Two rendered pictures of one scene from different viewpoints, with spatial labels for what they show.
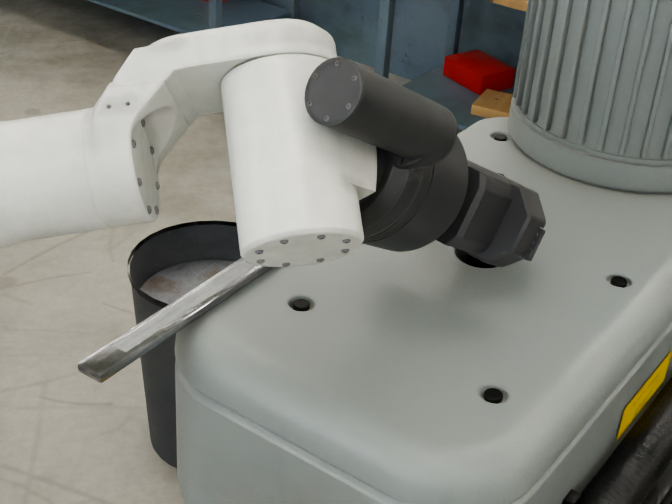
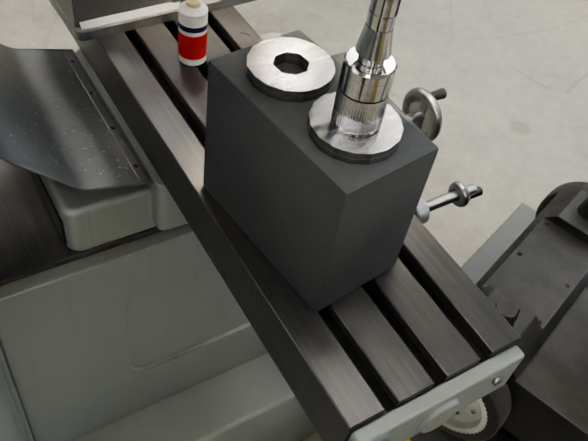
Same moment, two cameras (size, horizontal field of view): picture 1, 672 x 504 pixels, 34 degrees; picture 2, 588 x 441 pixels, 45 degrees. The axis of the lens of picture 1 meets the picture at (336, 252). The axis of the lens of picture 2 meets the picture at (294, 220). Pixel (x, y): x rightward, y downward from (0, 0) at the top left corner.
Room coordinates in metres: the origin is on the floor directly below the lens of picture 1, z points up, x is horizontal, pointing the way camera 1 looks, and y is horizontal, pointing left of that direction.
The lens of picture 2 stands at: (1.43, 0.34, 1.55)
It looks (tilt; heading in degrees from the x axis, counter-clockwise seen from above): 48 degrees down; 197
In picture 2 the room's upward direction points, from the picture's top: 11 degrees clockwise
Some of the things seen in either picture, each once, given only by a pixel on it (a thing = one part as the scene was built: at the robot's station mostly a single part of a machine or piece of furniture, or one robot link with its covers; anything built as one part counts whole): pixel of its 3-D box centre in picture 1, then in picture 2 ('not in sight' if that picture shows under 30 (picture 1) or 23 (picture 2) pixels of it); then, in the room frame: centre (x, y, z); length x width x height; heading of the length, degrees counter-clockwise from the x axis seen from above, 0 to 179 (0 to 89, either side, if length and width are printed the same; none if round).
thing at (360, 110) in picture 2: not in sight; (361, 95); (0.92, 0.22, 1.16); 0.05 x 0.05 x 0.06
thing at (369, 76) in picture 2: not in sight; (369, 65); (0.92, 0.22, 1.19); 0.05 x 0.05 x 0.01
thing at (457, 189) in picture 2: not in sight; (444, 199); (0.31, 0.31, 0.51); 0.22 x 0.06 x 0.06; 146
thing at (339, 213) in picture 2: not in sight; (308, 164); (0.90, 0.18, 1.03); 0.22 x 0.12 x 0.20; 63
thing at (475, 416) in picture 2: not in sight; (451, 387); (0.73, 0.45, 0.50); 0.20 x 0.05 x 0.20; 74
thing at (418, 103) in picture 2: not in sight; (408, 119); (0.26, 0.17, 0.63); 0.16 x 0.12 x 0.12; 146
